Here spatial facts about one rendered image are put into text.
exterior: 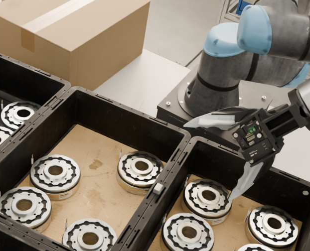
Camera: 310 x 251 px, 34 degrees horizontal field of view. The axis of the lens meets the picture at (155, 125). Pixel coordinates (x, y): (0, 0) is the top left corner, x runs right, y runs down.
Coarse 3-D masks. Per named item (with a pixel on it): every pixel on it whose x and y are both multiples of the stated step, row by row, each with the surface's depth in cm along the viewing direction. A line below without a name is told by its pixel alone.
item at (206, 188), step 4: (200, 188) 106; (204, 188) 106; (208, 188) 106; (212, 188) 106; (200, 192) 105; (212, 192) 106; (216, 192) 106; (200, 196) 104; (216, 196) 105; (200, 200) 104; (204, 200) 103; (212, 200) 104; (216, 200) 104; (208, 204) 103; (212, 204) 103
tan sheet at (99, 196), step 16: (80, 128) 120; (64, 144) 115; (80, 144) 115; (96, 144) 116; (112, 144) 117; (80, 160) 112; (96, 160) 112; (112, 160) 113; (96, 176) 109; (112, 176) 110; (80, 192) 105; (96, 192) 106; (112, 192) 106; (128, 192) 107; (64, 208) 101; (80, 208) 102; (96, 208) 102; (112, 208) 103; (128, 208) 104; (64, 224) 98; (112, 224) 100
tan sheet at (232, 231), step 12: (192, 180) 112; (180, 204) 107; (240, 204) 109; (252, 204) 110; (168, 216) 104; (228, 216) 106; (240, 216) 107; (216, 228) 103; (228, 228) 104; (240, 228) 104; (300, 228) 107; (156, 240) 99; (216, 240) 101; (228, 240) 101; (240, 240) 102
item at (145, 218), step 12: (192, 144) 106; (204, 144) 108; (216, 144) 108; (180, 156) 103; (240, 156) 106; (180, 168) 101; (276, 168) 105; (168, 180) 98; (300, 180) 103; (156, 204) 93; (144, 216) 90; (144, 228) 88; (132, 240) 87
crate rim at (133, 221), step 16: (64, 96) 112; (96, 96) 114; (48, 112) 107; (128, 112) 112; (32, 128) 103; (176, 128) 109; (16, 144) 98; (0, 160) 95; (176, 160) 102; (160, 176) 98; (144, 208) 91; (16, 224) 85; (128, 224) 88; (48, 240) 83
